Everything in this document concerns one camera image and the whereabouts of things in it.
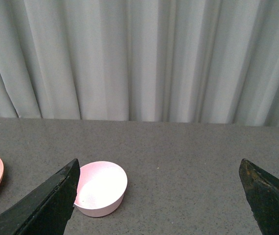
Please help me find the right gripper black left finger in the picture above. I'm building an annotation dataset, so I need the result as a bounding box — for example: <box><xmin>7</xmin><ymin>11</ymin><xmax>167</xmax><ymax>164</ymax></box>
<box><xmin>0</xmin><ymin>159</ymin><xmax>80</xmax><ymax>235</ymax></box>

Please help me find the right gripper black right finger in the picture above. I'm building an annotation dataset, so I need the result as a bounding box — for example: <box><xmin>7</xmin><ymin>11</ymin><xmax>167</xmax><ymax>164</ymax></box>
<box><xmin>239</xmin><ymin>159</ymin><xmax>279</xmax><ymax>235</ymax></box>

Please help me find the light pink bowl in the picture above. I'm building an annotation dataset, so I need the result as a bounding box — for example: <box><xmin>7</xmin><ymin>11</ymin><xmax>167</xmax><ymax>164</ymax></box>
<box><xmin>74</xmin><ymin>161</ymin><xmax>128</xmax><ymax>217</ymax></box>

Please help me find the white pleated curtain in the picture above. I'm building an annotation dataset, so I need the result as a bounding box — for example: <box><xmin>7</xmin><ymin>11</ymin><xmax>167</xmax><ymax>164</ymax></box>
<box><xmin>0</xmin><ymin>0</ymin><xmax>279</xmax><ymax>126</ymax></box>

